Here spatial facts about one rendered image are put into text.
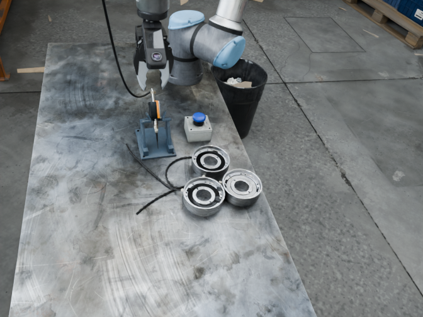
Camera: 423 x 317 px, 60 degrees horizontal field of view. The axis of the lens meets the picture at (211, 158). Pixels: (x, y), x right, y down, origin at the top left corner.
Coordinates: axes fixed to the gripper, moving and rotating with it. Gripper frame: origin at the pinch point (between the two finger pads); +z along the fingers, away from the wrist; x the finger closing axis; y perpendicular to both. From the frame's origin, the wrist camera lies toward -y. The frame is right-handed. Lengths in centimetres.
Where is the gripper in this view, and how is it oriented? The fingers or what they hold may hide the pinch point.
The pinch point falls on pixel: (153, 87)
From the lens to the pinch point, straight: 100.8
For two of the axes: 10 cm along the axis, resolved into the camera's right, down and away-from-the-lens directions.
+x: -9.5, 1.1, -2.8
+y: -2.8, -6.9, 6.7
